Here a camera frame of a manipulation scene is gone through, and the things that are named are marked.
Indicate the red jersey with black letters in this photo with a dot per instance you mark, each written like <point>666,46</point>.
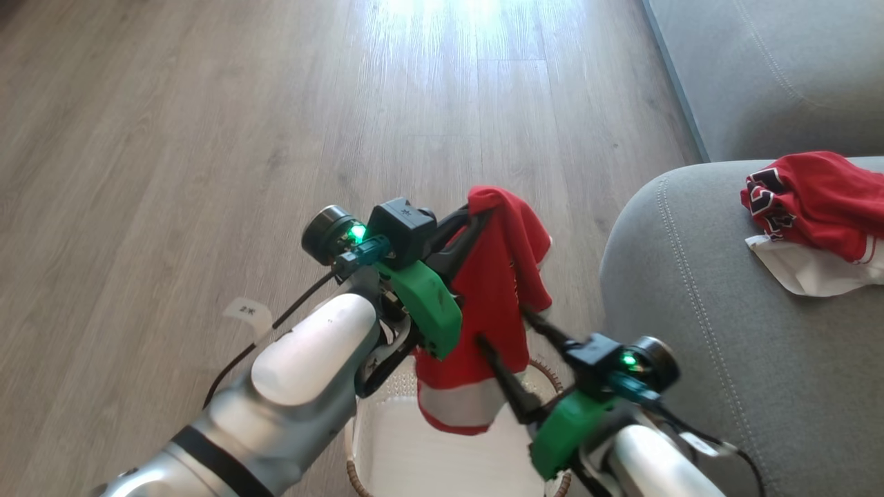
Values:
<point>822,207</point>

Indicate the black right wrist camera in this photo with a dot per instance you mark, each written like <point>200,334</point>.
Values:
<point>608,362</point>

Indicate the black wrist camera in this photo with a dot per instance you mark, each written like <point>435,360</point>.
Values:
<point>400,231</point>
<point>608,362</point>

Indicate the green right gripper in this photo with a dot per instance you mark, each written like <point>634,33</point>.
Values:
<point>566,435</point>

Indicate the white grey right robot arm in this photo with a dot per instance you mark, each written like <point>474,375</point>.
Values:
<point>656,462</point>

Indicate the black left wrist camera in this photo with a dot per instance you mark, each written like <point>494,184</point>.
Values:
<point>400,231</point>

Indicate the woven laundry basket white liner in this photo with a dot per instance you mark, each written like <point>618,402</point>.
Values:
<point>421,455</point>

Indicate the red garment with white hem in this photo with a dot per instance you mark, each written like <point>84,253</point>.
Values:
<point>490,297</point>

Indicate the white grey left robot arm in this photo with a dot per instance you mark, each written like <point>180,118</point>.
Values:
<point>304,373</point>

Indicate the grey fabric sofa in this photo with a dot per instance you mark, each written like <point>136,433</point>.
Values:
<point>746,345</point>

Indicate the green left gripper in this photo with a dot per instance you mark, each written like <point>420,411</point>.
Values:
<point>431,310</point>

